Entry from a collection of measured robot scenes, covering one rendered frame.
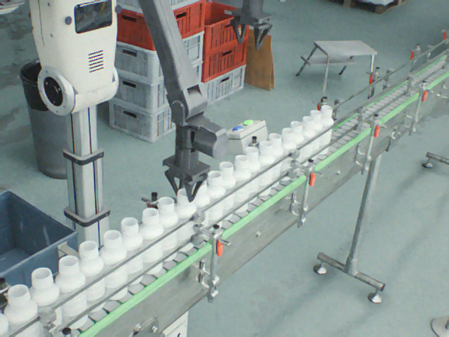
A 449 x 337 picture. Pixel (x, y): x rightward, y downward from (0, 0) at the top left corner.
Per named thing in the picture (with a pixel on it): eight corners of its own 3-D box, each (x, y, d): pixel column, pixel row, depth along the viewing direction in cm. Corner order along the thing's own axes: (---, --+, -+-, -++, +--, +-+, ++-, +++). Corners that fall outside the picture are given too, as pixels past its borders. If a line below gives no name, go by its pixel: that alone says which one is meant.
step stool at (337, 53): (340, 73, 550) (349, 30, 528) (371, 100, 500) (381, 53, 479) (295, 75, 537) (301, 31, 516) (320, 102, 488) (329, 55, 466)
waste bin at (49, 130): (62, 192, 346) (52, 92, 312) (15, 165, 368) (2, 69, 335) (118, 164, 377) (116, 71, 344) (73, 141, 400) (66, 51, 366)
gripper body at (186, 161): (193, 182, 134) (195, 154, 130) (161, 167, 139) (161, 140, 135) (211, 173, 139) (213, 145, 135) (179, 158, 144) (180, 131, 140)
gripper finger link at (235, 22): (240, 39, 175) (243, 8, 170) (260, 45, 172) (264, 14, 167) (226, 44, 170) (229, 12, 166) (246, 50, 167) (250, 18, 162)
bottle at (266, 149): (257, 184, 179) (262, 137, 171) (273, 191, 176) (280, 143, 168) (246, 192, 175) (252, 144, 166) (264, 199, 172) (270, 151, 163)
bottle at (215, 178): (208, 216, 163) (212, 166, 154) (226, 225, 160) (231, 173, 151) (195, 226, 158) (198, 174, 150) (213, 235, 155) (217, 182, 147)
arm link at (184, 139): (186, 112, 136) (170, 119, 132) (210, 121, 132) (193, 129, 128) (186, 138, 139) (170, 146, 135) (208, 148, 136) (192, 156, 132)
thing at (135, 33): (153, 51, 370) (153, 17, 359) (104, 37, 387) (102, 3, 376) (205, 30, 416) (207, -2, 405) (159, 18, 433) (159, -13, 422)
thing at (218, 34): (205, 55, 436) (207, 27, 424) (163, 42, 454) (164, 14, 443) (250, 38, 480) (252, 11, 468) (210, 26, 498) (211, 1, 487)
